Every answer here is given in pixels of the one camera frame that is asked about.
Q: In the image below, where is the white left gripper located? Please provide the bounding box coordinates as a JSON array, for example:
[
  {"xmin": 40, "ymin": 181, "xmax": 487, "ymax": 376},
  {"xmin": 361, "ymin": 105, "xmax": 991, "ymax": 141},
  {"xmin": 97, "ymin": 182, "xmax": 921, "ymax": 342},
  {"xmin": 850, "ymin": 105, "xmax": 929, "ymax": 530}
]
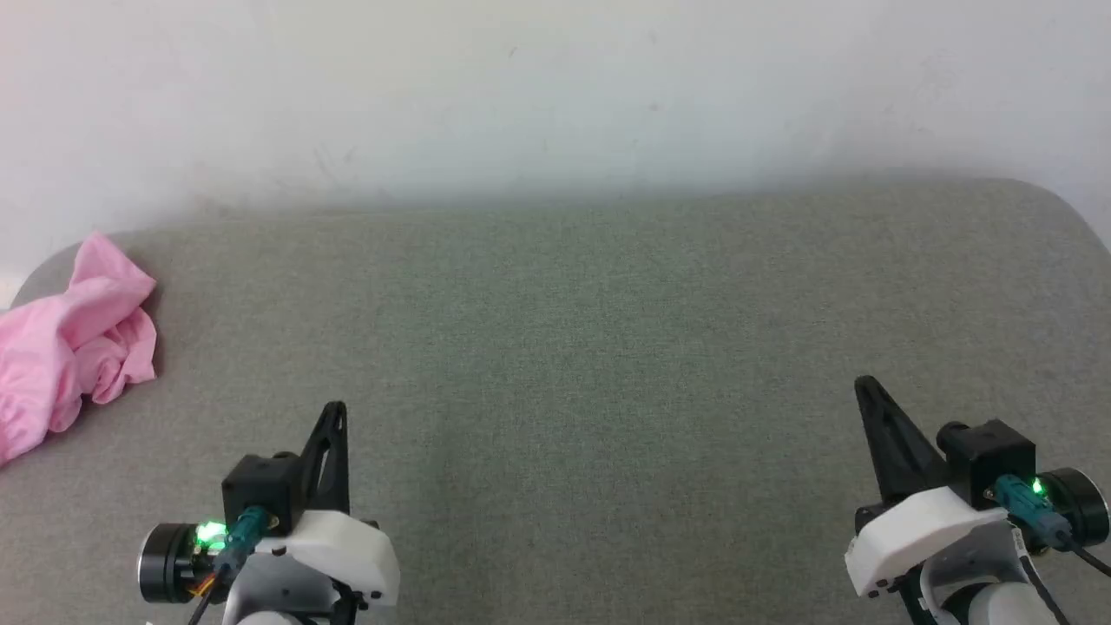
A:
[{"xmin": 250, "ymin": 401, "xmax": 402, "ymax": 609}]

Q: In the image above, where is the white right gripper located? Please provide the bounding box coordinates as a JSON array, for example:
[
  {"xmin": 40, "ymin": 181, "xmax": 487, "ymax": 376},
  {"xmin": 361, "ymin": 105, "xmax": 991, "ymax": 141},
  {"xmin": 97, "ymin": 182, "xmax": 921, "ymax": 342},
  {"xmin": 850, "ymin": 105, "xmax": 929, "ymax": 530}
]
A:
[{"xmin": 845, "ymin": 375, "xmax": 1013, "ymax": 599}]

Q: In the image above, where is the pink cloth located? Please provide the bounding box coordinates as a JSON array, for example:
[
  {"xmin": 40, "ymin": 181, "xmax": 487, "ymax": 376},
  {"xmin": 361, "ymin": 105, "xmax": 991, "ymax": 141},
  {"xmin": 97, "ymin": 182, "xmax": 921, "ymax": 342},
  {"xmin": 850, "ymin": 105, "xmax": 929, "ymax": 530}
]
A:
[{"xmin": 0, "ymin": 232, "xmax": 160, "ymax": 468}]

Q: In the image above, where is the black cylindrical right gripper motor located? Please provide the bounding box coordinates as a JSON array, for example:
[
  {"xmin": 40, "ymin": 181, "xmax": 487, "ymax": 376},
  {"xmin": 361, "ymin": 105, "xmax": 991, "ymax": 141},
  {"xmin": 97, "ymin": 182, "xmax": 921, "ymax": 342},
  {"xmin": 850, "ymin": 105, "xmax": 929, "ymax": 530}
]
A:
[{"xmin": 1035, "ymin": 468, "xmax": 1111, "ymax": 549}]

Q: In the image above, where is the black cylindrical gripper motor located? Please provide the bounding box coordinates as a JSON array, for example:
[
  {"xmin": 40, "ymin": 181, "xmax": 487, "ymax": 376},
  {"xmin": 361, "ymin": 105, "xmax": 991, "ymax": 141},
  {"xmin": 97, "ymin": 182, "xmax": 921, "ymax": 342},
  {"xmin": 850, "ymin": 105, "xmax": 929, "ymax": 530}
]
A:
[
  {"xmin": 1035, "ymin": 468, "xmax": 1111, "ymax": 549},
  {"xmin": 138, "ymin": 523, "xmax": 214, "ymax": 605}
]

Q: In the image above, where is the black cylindrical left gripper motor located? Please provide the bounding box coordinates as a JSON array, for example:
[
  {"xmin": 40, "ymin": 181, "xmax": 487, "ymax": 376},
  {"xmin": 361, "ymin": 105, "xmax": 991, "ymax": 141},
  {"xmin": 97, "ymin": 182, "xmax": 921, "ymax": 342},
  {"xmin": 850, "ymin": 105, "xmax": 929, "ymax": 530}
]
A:
[{"xmin": 138, "ymin": 523, "xmax": 214, "ymax": 605}]

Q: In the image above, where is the grey fabric sofa cushion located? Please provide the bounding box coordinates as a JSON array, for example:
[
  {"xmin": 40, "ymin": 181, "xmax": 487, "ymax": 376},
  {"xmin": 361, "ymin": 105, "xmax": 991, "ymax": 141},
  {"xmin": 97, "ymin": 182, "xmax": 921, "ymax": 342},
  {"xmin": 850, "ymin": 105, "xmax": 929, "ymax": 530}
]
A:
[{"xmin": 0, "ymin": 178, "xmax": 1111, "ymax": 625}]

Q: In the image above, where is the right arm cable, teal plug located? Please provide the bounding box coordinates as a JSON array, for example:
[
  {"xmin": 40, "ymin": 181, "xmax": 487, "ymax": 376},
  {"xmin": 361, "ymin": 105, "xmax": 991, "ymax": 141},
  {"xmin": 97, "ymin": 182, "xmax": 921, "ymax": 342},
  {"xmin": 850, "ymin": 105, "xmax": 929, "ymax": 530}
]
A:
[{"xmin": 992, "ymin": 475, "xmax": 1111, "ymax": 578}]

